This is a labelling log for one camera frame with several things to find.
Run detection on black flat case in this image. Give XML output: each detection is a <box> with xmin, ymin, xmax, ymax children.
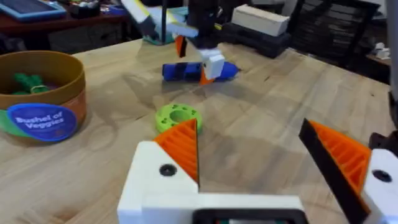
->
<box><xmin>217</xmin><ymin>22</ymin><xmax>292</xmax><ymax>59</ymax></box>

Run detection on blue framed tray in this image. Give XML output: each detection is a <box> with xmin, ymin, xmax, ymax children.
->
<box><xmin>0</xmin><ymin>0</ymin><xmax>67</xmax><ymax>22</ymax></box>

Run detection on blue electric screwdriver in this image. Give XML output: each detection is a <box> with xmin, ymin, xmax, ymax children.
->
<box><xmin>162</xmin><ymin>60</ymin><xmax>241</xmax><ymax>83</ymax></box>

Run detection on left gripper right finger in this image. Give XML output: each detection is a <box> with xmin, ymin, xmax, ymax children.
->
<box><xmin>298</xmin><ymin>118</ymin><xmax>398</xmax><ymax>224</ymax></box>

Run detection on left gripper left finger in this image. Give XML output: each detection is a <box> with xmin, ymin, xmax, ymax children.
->
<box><xmin>117</xmin><ymin>118</ymin><xmax>200</xmax><ymax>224</ymax></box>

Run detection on brown tub with toy vegetables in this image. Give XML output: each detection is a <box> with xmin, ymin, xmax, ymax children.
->
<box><xmin>0</xmin><ymin>50</ymin><xmax>88</xmax><ymax>144</ymax></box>

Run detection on green disc with holes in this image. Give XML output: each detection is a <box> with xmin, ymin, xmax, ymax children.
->
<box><xmin>155</xmin><ymin>103</ymin><xmax>203</xmax><ymax>135</ymax></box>

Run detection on dark wooden side table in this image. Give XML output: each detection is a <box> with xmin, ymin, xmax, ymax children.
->
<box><xmin>0</xmin><ymin>12</ymin><xmax>130</xmax><ymax>55</ymax></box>

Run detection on white oblong box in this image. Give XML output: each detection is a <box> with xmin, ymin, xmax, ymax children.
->
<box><xmin>231</xmin><ymin>4</ymin><xmax>291</xmax><ymax>37</ymax></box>

